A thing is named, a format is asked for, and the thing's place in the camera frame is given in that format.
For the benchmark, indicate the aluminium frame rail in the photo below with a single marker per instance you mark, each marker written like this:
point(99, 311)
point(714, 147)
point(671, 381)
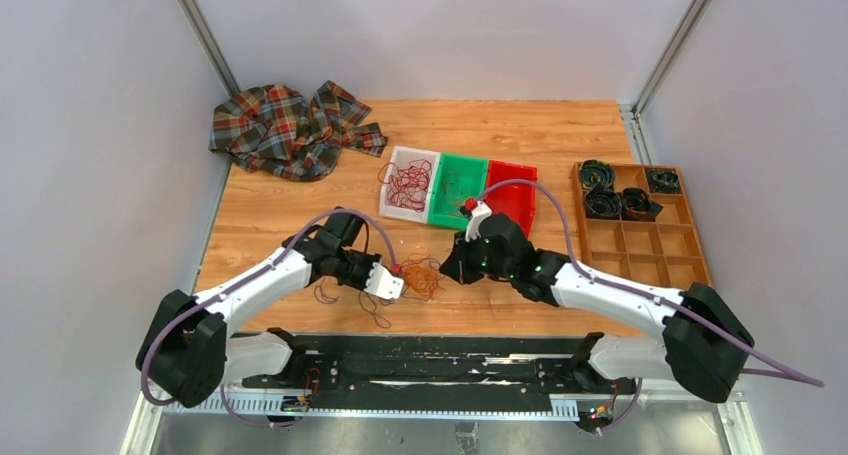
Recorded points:
point(254, 403)

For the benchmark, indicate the green plastic bin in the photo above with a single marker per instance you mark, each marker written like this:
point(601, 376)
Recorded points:
point(457, 179)

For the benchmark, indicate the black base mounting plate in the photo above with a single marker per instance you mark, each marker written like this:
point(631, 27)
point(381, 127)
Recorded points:
point(441, 376)

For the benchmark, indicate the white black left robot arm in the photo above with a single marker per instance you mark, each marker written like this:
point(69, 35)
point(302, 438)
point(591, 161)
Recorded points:
point(192, 347)

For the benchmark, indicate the wooden compartment tray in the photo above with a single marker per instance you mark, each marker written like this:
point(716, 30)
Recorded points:
point(635, 221)

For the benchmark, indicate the red plastic bin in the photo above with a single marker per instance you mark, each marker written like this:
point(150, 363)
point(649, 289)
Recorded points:
point(517, 201)

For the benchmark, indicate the white plastic bin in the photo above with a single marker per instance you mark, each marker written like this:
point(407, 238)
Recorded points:
point(407, 184)

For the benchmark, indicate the left aluminium corner post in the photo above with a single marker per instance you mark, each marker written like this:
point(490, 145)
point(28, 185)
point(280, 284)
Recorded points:
point(195, 17)

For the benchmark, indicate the plaid cloth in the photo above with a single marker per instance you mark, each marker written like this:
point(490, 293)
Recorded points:
point(276, 129)

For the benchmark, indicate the aluminium corner post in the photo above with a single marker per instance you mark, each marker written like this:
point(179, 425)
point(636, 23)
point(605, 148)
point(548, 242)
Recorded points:
point(680, 35)
point(195, 17)

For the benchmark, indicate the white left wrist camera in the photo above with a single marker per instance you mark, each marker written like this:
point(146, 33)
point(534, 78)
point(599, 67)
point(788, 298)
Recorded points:
point(383, 283)

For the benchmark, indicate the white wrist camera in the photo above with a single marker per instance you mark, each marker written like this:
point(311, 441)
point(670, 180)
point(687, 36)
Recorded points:
point(477, 211)
point(383, 283)

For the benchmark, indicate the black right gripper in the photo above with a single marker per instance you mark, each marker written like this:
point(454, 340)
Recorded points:
point(457, 264)

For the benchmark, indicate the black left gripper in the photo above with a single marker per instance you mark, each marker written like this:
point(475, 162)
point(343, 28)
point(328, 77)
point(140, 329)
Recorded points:
point(370, 259)

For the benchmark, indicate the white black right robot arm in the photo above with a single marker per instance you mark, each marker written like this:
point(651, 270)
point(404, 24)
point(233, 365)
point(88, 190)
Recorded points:
point(690, 336)

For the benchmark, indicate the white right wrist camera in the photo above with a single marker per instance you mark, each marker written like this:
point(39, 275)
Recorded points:
point(477, 211)

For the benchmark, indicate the right aluminium corner post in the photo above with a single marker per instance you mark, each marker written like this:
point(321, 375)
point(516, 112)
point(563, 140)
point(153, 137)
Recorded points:
point(680, 35)

